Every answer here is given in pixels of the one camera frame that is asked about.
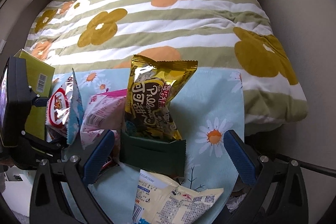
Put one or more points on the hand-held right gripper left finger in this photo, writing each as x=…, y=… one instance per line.
x=98, y=158

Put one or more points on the grey bed headboard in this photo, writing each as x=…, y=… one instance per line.
x=26, y=19

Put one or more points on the cream snack packet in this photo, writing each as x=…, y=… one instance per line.
x=170, y=203

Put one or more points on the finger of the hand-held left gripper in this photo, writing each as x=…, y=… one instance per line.
x=44, y=148
x=40, y=102

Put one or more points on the yellow storage box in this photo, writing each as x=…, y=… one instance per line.
x=39, y=69

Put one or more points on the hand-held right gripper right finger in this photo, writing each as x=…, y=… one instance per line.
x=240, y=158

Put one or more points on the striped floral blanket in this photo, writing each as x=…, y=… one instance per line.
x=183, y=29

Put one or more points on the black metal rod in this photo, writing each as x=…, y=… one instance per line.
x=315, y=167

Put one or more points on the red and white snack packet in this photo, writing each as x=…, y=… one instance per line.
x=60, y=108

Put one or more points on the gold snack packet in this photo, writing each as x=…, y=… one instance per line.
x=152, y=95

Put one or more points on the daisy print tablecloth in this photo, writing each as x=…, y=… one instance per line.
x=210, y=108

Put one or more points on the pink snack packet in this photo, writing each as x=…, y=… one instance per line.
x=99, y=113

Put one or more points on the dark green snack packet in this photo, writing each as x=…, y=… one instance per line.
x=152, y=153

